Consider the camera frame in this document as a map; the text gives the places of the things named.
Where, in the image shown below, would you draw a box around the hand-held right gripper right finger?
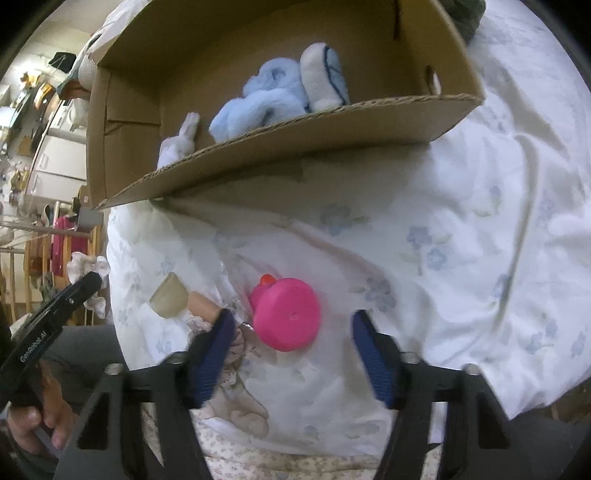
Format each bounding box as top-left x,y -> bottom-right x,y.
352,310 -> 541,480

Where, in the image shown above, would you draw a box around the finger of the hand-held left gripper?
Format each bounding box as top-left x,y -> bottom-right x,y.
44,271 -> 103,324

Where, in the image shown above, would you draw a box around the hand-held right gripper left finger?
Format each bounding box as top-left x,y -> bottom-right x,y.
54,308 -> 238,480

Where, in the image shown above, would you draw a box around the pink plastic toy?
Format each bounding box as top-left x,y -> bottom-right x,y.
249,274 -> 322,352

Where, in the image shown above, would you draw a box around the brown cardboard box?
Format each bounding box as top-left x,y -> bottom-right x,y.
86,0 -> 486,210

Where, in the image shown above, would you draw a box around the person's left hand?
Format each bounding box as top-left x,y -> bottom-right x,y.
7,362 -> 78,450

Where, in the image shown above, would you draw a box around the white ruffled cloth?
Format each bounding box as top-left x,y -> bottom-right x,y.
67,253 -> 112,319

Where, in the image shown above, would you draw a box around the baby doll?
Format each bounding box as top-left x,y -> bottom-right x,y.
187,292 -> 246,370

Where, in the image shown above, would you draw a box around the pink hanging cloth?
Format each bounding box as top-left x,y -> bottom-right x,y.
51,217 -> 78,278

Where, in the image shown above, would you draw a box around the person's grey pants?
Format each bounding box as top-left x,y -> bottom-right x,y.
0,323 -> 591,480

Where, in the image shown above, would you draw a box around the wooden rack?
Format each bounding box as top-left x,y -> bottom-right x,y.
0,198 -> 101,324

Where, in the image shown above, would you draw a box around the white bear print cloth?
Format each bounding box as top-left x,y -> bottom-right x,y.
191,355 -> 393,457

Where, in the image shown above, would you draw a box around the small beige cup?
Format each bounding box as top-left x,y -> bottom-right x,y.
150,272 -> 189,319

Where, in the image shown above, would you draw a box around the small floral print cloth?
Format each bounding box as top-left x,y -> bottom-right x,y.
194,427 -> 384,480

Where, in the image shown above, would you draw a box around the white cabinet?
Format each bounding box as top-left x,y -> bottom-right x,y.
23,99 -> 90,204

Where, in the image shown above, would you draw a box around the white floral bedsheet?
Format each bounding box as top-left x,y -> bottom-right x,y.
106,0 -> 591,462

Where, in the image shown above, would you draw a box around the small white fluffy cloth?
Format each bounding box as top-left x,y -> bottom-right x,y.
156,112 -> 201,171

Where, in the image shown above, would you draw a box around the white pillow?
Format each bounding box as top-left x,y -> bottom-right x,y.
74,7 -> 127,90

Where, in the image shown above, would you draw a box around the light blue fluffy cloth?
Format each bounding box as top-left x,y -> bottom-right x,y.
209,58 -> 311,143

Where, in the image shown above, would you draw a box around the white and blue rolled sock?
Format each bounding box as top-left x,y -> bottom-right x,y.
299,42 -> 352,112

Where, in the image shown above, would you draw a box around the dark green cloth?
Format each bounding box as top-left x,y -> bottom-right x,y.
438,0 -> 488,46

